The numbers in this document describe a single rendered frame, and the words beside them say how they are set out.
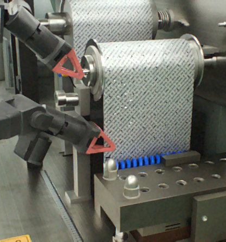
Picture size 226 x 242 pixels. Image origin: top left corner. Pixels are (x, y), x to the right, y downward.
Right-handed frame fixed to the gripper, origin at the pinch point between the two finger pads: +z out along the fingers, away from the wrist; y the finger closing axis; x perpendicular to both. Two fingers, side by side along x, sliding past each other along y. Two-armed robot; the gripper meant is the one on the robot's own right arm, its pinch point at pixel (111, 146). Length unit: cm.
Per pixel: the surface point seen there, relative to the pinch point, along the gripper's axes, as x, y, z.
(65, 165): -16.8, -30.7, 5.5
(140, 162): -0.2, 3.5, 7.1
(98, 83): 12.1, -1.1, -10.2
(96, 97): 8.9, -3.6, -7.9
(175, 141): 7.8, 0.3, 15.5
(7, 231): -27.8, 0.0, -13.6
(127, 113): 9.0, 0.3, -0.6
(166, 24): 36.2, -28.6, 12.3
